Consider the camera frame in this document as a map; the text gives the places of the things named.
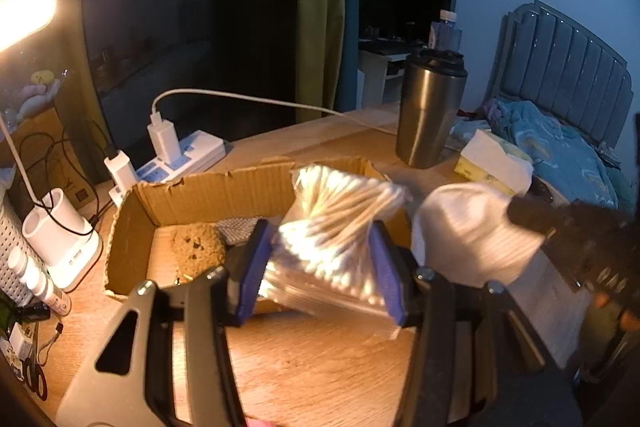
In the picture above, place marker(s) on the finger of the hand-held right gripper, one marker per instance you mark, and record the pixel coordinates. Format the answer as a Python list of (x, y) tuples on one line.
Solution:
[(541, 191), (537, 222)]

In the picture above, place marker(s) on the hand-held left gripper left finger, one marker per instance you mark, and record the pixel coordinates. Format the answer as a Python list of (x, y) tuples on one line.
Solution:
[(250, 269)]

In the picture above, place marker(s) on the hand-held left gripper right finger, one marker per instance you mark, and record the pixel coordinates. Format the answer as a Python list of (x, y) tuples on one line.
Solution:
[(387, 277)]

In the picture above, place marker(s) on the brown loofah sponge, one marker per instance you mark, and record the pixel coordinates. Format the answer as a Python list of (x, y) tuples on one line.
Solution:
[(197, 249)]

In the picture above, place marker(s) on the white cloth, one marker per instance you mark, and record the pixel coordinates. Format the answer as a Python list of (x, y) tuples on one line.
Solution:
[(465, 232)]

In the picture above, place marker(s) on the bag of cotton swabs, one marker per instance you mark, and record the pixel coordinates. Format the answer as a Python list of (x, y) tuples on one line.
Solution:
[(325, 217)]

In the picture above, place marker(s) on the cardboard box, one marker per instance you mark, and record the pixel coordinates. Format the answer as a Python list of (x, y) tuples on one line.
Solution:
[(200, 192)]

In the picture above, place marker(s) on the person's right hand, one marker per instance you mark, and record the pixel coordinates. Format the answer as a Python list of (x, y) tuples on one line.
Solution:
[(627, 319)]

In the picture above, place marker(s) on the blue printed blanket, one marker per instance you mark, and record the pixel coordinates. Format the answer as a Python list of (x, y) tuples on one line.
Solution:
[(550, 147)]

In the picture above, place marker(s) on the yellow tissue pack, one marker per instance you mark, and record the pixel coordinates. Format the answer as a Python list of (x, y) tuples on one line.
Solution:
[(495, 162)]

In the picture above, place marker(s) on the grey padded headboard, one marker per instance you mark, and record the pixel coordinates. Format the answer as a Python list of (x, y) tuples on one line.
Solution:
[(565, 67)]

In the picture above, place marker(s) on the white power strip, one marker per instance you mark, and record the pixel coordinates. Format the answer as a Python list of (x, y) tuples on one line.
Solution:
[(195, 154)]

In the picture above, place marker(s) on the stainless steel tumbler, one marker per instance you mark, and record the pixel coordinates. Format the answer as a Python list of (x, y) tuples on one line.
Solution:
[(430, 112)]

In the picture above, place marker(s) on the pink fluffy sponge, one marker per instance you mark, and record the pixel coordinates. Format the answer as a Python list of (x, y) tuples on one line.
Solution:
[(260, 422)]

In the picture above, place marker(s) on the white plug-in charger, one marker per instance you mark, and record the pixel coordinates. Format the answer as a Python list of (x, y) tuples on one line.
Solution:
[(164, 137)]

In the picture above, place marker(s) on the small white charger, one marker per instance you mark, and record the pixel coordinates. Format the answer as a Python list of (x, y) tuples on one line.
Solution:
[(120, 169)]

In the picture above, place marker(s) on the clear plastic water bottle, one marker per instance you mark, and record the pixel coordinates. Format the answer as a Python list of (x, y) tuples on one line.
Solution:
[(446, 32)]

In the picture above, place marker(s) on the white desk lamp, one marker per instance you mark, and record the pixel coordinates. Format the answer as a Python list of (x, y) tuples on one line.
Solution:
[(65, 252)]

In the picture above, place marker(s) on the small white pill bottle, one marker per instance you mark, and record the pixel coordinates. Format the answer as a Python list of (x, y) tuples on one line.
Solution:
[(54, 297), (25, 272)]

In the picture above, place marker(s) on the white computer desk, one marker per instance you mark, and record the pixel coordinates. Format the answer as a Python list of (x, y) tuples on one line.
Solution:
[(382, 67)]

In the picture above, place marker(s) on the teal curtain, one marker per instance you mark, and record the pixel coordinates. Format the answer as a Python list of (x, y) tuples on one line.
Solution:
[(348, 77)]

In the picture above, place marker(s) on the black computer monitor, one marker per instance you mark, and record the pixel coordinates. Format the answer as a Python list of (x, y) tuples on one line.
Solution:
[(425, 9)]

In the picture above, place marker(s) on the small white adapter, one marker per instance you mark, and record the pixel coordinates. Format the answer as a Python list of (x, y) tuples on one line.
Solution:
[(21, 339)]

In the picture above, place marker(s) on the white perforated basket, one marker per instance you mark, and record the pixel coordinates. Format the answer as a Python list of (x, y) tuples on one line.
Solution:
[(11, 247)]

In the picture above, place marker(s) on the black scissors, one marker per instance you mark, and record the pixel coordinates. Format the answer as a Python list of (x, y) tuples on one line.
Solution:
[(34, 374)]

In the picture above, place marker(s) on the dark glass window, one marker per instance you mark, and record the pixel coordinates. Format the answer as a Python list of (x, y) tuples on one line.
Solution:
[(175, 7)]

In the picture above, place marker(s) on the pastel plush toy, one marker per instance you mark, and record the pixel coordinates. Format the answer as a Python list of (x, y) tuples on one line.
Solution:
[(39, 89)]

